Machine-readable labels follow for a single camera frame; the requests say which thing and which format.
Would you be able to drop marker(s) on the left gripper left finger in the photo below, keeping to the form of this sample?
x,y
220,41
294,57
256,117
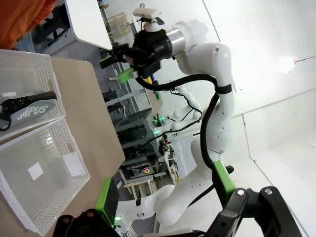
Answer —
x,y
106,200

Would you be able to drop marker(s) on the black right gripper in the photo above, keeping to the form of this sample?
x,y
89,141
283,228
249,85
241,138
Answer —
x,y
150,47

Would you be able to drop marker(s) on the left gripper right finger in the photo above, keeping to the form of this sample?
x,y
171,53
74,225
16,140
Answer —
x,y
249,212

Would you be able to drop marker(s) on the grey CAMPUS pencil case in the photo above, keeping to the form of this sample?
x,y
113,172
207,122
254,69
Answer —
x,y
32,109

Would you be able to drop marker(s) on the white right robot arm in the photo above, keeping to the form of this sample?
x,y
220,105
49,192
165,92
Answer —
x,y
222,74

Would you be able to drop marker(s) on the white perforated plastic basket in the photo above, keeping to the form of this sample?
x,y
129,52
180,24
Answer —
x,y
51,81
74,182

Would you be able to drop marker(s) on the wooden workbench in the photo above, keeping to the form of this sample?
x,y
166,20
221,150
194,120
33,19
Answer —
x,y
140,184

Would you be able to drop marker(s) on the white background table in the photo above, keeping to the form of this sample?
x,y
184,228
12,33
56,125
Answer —
x,y
86,24

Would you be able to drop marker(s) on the grey metal shelf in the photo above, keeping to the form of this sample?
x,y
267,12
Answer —
x,y
138,123

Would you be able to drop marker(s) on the clear plastic storage bin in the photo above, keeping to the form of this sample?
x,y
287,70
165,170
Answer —
x,y
24,43

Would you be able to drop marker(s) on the person in orange hoodie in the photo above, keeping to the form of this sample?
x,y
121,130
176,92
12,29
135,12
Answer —
x,y
19,17

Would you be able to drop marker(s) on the wooden frame rack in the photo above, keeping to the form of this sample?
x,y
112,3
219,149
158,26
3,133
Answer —
x,y
121,27

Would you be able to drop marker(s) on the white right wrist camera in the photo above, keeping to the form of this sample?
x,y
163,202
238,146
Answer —
x,y
145,11

